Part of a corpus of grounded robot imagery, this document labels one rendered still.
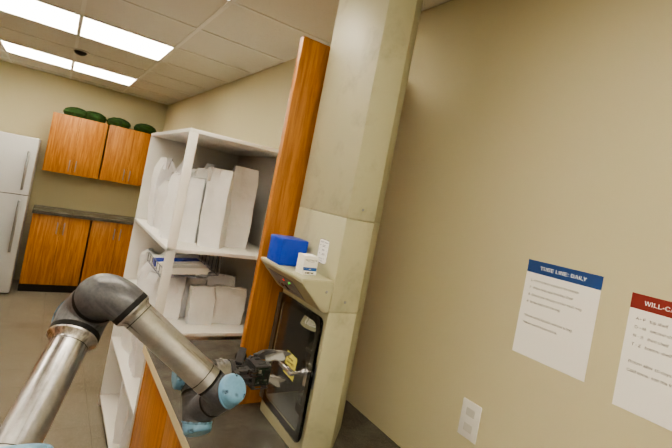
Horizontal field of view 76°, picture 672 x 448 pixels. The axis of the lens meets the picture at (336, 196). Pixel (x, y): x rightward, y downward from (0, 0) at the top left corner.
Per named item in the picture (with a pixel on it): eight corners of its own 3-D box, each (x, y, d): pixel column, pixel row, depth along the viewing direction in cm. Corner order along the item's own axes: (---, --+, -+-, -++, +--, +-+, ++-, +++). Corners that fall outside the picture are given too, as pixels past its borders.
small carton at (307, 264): (308, 271, 143) (312, 254, 143) (315, 275, 138) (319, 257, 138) (295, 270, 140) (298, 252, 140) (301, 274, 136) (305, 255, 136)
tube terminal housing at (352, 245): (316, 402, 175) (352, 215, 176) (363, 449, 148) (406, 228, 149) (259, 409, 161) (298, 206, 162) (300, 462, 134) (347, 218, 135)
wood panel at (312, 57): (336, 390, 190) (396, 77, 191) (339, 393, 187) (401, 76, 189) (229, 401, 163) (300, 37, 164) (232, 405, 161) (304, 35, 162)
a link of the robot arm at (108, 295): (118, 248, 107) (256, 379, 114) (98, 269, 112) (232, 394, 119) (82, 274, 97) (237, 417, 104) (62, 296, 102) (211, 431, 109)
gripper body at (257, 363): (269, 389, 130) (230, 393, 124) (258, 376, 138) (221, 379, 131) (274, 364, 130) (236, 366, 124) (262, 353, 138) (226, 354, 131)
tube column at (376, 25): (352, 215, 176) (396, -9, 176) (406, 228, 149) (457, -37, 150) (299, 206, 162) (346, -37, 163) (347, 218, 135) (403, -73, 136)
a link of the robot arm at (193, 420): (199, 426, 108) (197, 381, 114) (175, 440, 113) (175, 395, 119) (226, 424, 113) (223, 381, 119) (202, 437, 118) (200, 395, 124)
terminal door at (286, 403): (262, 397, 160) (282, 291, 161) (298, 445, 135) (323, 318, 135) (260, 397, 160) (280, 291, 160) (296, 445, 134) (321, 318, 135)
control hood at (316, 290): (283, 285, 162) (288, 258, 162) (328, 313, 135) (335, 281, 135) (255, 283, 156) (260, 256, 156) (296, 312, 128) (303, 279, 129)
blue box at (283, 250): (291, 260, 159) (295, 236, 159) (304, 267, 150) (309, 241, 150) (266, 258, 153) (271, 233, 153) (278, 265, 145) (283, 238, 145)
